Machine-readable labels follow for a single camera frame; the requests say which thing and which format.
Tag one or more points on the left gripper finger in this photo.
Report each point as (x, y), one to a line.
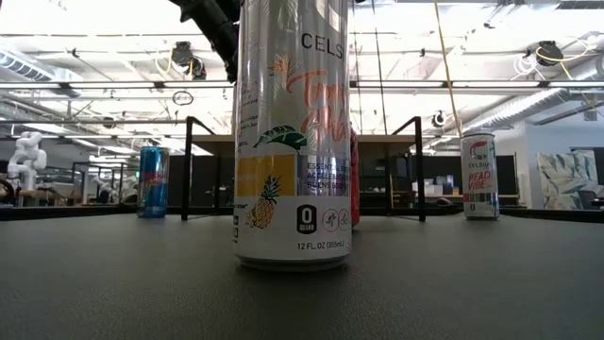
(226, 42)

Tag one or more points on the blue Red Bull can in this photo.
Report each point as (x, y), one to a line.
(153, 189)

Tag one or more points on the red beverage can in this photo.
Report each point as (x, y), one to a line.
(355, 189)

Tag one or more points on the Celsius Peach Vibe can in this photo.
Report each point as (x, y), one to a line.
(479, 179)

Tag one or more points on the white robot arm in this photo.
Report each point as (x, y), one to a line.
(27, 160)
(101, 186)

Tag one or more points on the Celsius Tropical Vibe can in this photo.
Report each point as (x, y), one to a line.
(292, 189)

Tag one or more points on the long ceiling light strip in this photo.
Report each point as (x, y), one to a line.
(415, 85)

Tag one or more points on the white storage boxes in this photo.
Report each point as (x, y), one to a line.
(439, 186)

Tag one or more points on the ventilation duct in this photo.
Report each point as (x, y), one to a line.
(23, 68)
(519, 111)

